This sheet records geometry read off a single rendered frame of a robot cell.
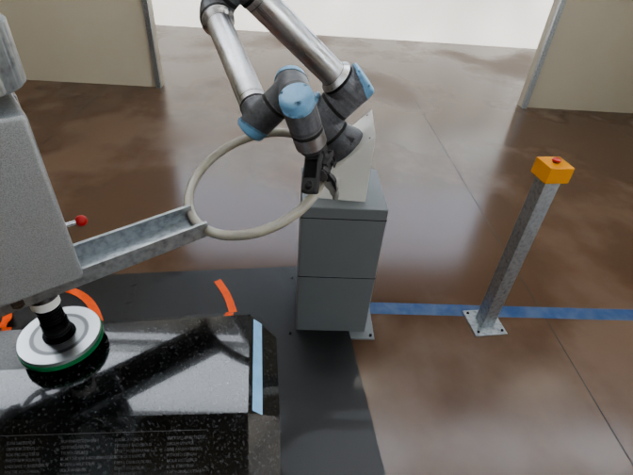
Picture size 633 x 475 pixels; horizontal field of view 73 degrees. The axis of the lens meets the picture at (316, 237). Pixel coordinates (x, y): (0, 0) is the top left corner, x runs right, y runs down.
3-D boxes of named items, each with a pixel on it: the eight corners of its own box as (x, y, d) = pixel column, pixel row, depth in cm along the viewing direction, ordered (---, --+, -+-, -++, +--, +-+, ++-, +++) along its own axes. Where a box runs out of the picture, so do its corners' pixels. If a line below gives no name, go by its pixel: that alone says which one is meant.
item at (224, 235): (235, 271, 118) (230, 266, 115) (163, 193, 147) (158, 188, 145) (362, 170, 130) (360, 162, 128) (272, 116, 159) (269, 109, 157)
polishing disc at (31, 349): (111, 309, 131) (110, 306, 130) (84, 368, 114) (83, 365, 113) (40, 307, 129) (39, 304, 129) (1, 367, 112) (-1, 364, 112)
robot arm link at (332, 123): (320, 136, 201) (294, 109, 194) (348, 111, 194) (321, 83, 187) (319, 149, 189) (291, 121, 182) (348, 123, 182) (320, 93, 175)
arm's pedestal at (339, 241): (288, 277, 278) (292, 160, 227) (364, 280, 281) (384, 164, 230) (285, 337, 239) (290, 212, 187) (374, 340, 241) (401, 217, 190)
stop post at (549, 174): (507, 335, 251) (590, 171, 185) (476, 336, 248) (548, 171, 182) (491, 309, 267) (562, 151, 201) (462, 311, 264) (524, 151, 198)
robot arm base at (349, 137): (333, 148, 208) (320, 134, 204) (364, 124, 198) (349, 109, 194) (329, 169, 194) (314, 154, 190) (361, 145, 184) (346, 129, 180)
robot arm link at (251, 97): (185, 1, 150) (237, 136, 119) (207, -27, 145) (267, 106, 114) (211, 21, 160) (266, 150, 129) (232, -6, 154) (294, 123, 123)
